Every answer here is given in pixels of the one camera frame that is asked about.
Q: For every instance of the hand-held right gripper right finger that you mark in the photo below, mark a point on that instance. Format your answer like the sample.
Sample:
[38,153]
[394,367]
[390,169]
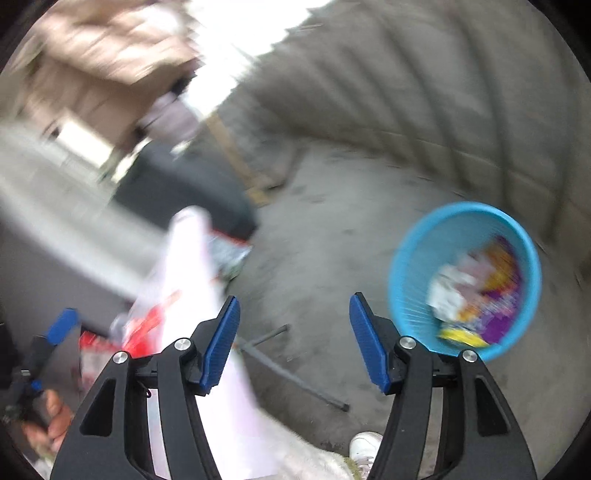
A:
[367,341]

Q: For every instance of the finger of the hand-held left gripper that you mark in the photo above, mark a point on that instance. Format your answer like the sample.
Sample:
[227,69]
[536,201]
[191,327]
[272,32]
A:
[62,323]

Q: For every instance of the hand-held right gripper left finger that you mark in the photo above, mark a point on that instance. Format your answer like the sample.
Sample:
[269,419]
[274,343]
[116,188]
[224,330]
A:
[224,341]

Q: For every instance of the blue plastic wastebasket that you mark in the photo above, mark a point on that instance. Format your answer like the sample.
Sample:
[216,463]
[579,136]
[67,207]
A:
[415,258]

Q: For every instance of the purple instant noodle packet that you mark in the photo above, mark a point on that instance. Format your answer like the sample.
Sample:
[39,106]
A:
[498,300]

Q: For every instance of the person's left hand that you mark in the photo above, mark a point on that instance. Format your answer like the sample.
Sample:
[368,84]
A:
[53,422]

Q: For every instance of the pink white printed tablecloth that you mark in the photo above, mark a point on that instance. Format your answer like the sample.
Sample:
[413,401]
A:
[184,277]

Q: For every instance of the white shoe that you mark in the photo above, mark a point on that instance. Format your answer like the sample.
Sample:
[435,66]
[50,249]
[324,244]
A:
[364,445]

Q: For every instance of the dark green cabinet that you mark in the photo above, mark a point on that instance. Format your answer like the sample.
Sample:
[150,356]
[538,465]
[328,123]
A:
[184,184]

